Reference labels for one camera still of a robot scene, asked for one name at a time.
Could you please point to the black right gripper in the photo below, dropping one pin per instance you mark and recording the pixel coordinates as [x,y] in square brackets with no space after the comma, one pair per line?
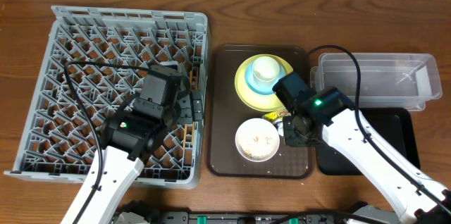
[289,137]

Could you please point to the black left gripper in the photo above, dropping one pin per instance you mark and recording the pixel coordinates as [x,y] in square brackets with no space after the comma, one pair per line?
[197,110]

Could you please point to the yellow orange snack wrapper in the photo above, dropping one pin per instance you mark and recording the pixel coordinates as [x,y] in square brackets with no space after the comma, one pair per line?
[276,116]

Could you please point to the pink bowl with food scraps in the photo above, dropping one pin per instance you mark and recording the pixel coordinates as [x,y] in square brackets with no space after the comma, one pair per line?
[257,140]

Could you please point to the white tissue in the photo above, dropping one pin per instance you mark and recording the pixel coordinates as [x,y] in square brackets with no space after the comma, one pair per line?
[278,123]

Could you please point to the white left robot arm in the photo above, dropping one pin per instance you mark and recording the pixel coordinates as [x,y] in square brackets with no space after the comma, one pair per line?
[131,135]

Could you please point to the yellow plastic plate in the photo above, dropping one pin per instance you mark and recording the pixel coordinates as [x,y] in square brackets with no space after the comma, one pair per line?
[265,103]

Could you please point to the light blue plastic bowl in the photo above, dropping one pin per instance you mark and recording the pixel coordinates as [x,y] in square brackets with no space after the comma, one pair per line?
[259,87]

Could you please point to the brown serving tray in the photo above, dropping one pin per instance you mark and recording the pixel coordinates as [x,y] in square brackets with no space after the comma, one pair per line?
[228,112]

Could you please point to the white plastic cup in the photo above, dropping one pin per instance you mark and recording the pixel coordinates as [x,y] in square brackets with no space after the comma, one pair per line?
[265,69]

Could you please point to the black plastic tray bin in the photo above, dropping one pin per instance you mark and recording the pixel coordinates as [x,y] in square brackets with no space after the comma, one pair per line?
[394,124]

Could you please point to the clear plastic bin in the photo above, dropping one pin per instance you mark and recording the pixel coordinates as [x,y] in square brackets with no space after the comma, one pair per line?
[389,80]

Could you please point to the grey plastic dish rack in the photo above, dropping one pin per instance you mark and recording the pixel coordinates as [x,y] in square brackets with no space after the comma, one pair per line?
[95,59]

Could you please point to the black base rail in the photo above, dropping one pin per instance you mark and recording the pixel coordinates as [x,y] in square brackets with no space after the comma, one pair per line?
[139,212]

